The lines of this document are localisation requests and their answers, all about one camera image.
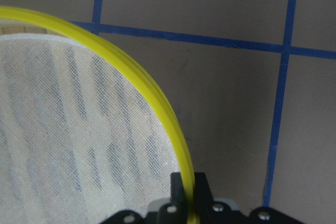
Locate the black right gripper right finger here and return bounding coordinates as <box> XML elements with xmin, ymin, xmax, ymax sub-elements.
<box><xmin>194</xmin><ymin>172</ymin><xmax>213</xmax><ymax>223</ymax></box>

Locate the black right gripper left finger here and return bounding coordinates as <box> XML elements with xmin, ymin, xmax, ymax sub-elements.
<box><xmin>170</xmin><ymin>172</ymin><xmax>188</xmax><ymax>223</ymax></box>

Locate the yellow-rimmed bamboo steamer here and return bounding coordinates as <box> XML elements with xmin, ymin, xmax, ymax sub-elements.
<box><xmin>0</xmin><ymin>5</ymin><xmax>196</xmax><ymax>224</ymax></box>

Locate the white mesh steamer liner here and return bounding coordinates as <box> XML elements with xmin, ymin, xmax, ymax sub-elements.
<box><xmin>0</xmin><ymin>33</ymin><xmax>183</xmax><ymax>224</ymax></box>

